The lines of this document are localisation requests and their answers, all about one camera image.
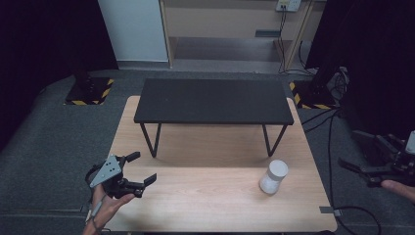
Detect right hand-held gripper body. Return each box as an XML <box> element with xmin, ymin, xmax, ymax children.
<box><xmin>359</xmin><ymin>129</ymin><xmax>415</xmax><ymax>189</ymax></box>

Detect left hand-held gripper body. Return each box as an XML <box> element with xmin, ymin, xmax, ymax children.
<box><xmin>85</xmin><ymin>154</ymin><xmax>146</xmax><ymax>200</ymax></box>

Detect white plastic jar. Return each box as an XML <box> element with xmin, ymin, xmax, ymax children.
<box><xmin>258</xmin><ymin>159</ymin><xmax>290</xmax><ymax>196</ymax></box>

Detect person's right hand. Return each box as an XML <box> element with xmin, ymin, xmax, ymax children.
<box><xmin>380</xmin><ymin>179</ymin><xmax>415</xmax><ymax>204</ymax></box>

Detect person's left hand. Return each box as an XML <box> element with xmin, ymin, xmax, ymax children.
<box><xmin>88</xmin><ymin>184</ymin><xmax>137</xmax><ymax>228</ymax></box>

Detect grey tape piece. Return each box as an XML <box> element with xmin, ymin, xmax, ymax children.
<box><xmin>318</xmin><ymin>206</ymin><xmax>344</xmax><ymax>217</ymax></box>

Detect black striped stand base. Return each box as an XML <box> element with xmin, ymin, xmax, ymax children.
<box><xmin>64</xmin><ymin>75</ymin><xmax>115</xmax><ymax>107</ymax></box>
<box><xmin>288</xmin><ymin>79</ymin><xmax>338</xmax><ymax>111</ymax></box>

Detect black curtain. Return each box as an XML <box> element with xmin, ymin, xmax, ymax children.
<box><xmin>305</xmin><ymin>0</ymin><xmax>415</xmax><ymax>140</ymax></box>
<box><xmin>0</xmin><ymin>0</ymin><xmax>119</xmax><ymax>152</ymax></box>

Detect black metal-legged shelf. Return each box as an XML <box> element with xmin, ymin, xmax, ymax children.
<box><xmin>133</xmin><ymin>77</ymin><xmax>295</xmax><ymax>159</ymax></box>

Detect white cabinet panel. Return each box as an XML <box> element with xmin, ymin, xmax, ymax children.
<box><xmin>97</xmin><ymin>0</ymin><xmax>170</xmax><ymax>64</ymax></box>

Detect black floor cable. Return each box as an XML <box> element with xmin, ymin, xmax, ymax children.
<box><xmin>327</xmin><ymin>109</ymin><xmax>383</xmax><ymax>235</ymax></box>

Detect grey wrist strap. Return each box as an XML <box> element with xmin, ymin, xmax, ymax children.
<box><xmin>84</xmin><ymin>194</ymin><xmax>108</xmax><ymax>227</ymax></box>

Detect thin black floor cables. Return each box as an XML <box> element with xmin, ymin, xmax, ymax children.
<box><xmin>300</xmin><ymin>108</ymin><xmax>341</xmax><ymax>134</ymax></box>

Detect tangled cable bundle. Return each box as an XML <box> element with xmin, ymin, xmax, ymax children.
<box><xmin>328</xmin><ymin>66</ymin><xmax>350</xmax><ymax>100</ymax></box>

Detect black hanging power cables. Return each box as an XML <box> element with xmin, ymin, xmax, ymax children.
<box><xmin>276</xmin><ymin>6</ymin><xmax>315</xmax><ymax>76</ymax></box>

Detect light wooden desk frame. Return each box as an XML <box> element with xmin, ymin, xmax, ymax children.
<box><xmin>159</xmin><ymin>0</ymin><xmax>328</xmax><ymax>71</ymax></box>

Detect white wall power outlet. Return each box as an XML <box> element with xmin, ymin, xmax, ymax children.
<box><xmin>275</xmin><ymin>0</ymin><xmax>302</xmax><ymax>14</ymax></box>

